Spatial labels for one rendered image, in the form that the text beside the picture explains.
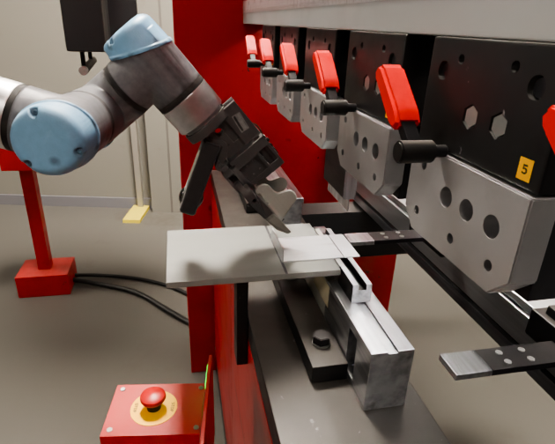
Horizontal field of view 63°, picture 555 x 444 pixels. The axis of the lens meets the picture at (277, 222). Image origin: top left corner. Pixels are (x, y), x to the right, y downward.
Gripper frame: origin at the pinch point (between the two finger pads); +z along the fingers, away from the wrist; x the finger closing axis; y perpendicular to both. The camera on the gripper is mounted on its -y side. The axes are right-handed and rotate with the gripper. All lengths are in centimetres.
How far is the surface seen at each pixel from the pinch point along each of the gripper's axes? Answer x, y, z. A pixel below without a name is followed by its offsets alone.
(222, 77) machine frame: 86, 8, -10
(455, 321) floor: 101, 21, 155
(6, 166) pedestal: 156, -93, -33
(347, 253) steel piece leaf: -3.0, 5.6, 10.8
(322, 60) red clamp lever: -9.0, 18.7, -17.8
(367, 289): -12.5, 4.8, 11.5
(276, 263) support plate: -4.5, -3.9, 3.1
